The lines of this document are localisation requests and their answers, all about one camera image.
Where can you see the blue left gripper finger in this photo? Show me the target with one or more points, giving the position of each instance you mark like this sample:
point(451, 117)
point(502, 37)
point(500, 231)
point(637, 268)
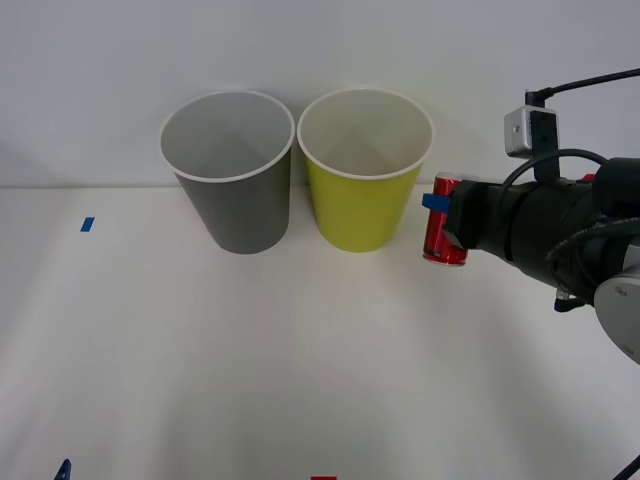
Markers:
point(64, 470)

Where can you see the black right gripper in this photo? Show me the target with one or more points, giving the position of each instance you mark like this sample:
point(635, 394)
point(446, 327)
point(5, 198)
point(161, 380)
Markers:
point(482, 215)

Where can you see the red drink can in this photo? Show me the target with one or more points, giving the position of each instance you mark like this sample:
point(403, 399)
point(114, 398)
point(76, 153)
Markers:
point(436, 240)

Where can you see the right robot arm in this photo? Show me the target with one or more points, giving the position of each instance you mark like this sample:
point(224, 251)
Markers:
point(560, 225)

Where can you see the yellow-green plastic waste bin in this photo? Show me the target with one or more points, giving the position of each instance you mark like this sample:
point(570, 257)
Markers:
point(360, 210)

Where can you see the grey plastic waste bin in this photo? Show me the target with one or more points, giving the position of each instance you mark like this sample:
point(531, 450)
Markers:
point(240, 215)

